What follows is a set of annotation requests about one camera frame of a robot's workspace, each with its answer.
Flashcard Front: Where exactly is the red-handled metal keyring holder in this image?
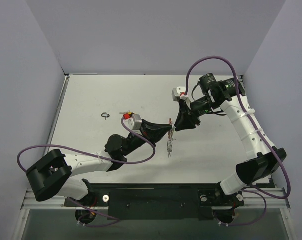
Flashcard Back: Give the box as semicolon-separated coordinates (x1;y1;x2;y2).
167;119;175;158

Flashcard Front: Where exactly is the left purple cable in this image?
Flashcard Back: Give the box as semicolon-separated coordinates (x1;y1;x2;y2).
17;117;156;228

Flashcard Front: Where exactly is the purple cable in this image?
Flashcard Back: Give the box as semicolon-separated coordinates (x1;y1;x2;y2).
17;117;156;228
185;55;291;228

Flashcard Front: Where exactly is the key with yellow tag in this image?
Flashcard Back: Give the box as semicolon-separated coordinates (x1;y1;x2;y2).
119;111;134;115

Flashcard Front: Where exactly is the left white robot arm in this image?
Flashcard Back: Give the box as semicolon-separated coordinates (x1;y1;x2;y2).
25;120;173;206

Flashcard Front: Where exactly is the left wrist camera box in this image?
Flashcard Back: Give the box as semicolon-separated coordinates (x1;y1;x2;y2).
123;114;142;131

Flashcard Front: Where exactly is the aluminium frame rail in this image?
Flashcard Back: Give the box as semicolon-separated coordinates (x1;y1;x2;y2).
242;188;290;209

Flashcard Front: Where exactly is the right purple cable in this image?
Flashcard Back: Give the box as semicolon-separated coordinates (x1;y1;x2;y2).
185;55;291;228

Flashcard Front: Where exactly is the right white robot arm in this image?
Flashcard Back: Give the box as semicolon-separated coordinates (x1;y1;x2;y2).
172;73;287;205

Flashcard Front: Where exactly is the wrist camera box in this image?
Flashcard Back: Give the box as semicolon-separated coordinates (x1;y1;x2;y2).
171;86;191;108
123;114;142;131

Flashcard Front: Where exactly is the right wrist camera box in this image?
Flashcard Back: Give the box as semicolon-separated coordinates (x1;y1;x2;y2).
171;86;191;108

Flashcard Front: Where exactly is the key with large black tag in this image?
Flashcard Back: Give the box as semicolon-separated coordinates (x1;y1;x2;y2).
101;112;110;120

